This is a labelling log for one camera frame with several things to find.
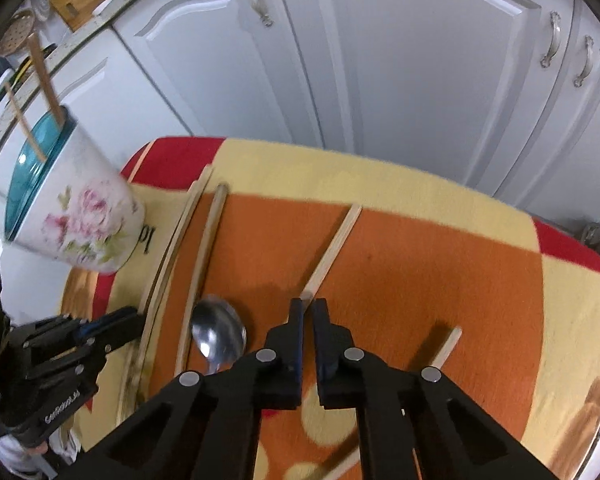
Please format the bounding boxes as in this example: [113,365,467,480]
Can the pale wooden chopstick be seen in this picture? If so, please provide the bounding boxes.
[117,164,213,422]

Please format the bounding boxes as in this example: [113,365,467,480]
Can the gloved left hand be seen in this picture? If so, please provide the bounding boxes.
[0,428,82,479]

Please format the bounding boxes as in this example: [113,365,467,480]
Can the steel spoon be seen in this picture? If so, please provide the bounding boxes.
[190,295,247,375]

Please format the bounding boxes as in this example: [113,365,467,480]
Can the short wooden chopstick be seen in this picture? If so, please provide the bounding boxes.
[430,326,463,370]

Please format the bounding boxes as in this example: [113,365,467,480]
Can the floral white utensil cup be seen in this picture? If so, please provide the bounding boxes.
[4,106,145,274]

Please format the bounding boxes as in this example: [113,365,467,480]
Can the round wooden chopstick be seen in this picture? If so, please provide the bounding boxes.
[174,182,230,376]

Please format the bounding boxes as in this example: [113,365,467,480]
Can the colourful checked table mat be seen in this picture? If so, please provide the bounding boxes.
[61,138,600,479]

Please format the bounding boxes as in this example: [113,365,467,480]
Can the woven bamboo basket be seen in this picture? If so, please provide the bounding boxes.
[0,9,35,58]

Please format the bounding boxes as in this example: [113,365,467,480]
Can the silver cabinet handle left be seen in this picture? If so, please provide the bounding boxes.
[249,0,274,27]

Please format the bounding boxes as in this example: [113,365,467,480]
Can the silver cabinet handle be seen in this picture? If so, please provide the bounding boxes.
[572,34,595,88]
[540,11,562,68]
[249,0,274,27]

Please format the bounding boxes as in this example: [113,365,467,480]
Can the silver cabinet handle right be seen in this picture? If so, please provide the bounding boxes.
[572,34,595,88]

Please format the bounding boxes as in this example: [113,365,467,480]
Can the silver cabinet handle middle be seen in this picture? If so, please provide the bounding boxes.
[540,11,562,68]

